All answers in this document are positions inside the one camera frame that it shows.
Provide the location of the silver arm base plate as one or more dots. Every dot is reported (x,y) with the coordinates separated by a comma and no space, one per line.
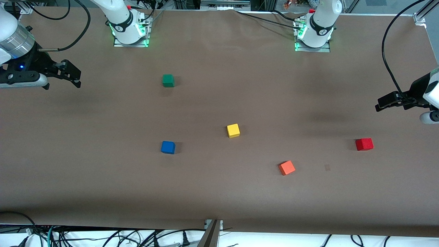
(313,49)
(132,44)

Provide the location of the orange wooden block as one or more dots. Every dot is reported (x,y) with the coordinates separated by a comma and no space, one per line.
(287,167)

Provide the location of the green wooden block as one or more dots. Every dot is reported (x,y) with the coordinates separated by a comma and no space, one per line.
(168,80)

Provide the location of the brown diagonal strut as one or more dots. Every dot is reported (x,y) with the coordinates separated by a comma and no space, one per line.
(210,236)

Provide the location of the red wooden block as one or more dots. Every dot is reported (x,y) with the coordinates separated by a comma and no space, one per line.
(364,144)

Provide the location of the blue wooden block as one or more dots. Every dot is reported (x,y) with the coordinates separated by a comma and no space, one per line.
(168,147)

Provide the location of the black power plug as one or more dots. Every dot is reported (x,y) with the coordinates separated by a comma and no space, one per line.
(186,240)

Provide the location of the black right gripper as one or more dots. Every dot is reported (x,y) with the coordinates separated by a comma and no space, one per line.
(38,62)

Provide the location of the aluminium frame corner profile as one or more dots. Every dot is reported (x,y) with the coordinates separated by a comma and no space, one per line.
(420,16)

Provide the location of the brown paper table cover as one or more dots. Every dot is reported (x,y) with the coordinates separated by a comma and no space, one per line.
(103,188)

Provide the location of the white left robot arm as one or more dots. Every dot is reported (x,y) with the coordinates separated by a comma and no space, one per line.
(322,24)

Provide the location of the small metal edge bracket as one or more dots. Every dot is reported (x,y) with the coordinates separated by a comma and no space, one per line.
(221,224)

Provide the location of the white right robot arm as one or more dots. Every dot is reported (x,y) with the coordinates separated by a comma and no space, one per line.
(120,17)

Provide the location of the aluminium frame rail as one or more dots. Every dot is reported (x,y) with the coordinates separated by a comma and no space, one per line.
(224,4)

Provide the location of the aluminium frame corner bracket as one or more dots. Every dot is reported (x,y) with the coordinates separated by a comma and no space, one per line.
(26,9)

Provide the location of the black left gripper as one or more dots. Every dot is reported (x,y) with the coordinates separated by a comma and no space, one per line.
(414,92)

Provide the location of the yellow wooden block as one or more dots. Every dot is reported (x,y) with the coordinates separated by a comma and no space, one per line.
(233,130)

